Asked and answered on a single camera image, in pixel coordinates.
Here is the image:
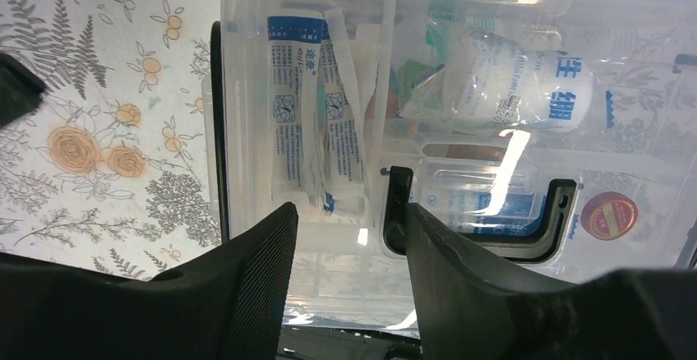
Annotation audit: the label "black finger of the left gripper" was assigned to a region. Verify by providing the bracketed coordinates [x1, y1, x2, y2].
[1, 53, 47, 128]

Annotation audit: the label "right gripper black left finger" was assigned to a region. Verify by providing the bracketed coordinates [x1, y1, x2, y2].
[1, 203, 298, 359]

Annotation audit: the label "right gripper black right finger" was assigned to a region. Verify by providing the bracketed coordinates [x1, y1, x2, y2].
[404, 204, 696, 359]

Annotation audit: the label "white blue swab packets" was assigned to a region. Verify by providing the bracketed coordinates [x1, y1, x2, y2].
[267, 8, 367, 222]

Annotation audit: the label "clear plastic kit box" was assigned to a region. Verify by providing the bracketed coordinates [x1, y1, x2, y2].
[201, 0, 697, 342]

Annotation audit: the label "clear box lid black handle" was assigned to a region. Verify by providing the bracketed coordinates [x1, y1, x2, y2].
[217, 0, 697, 337]

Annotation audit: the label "small white vial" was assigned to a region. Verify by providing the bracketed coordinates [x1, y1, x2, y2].
[442, 32, 594, 132]

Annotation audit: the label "floral table mat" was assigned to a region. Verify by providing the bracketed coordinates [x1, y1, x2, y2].
[1, 0, 221, 280]

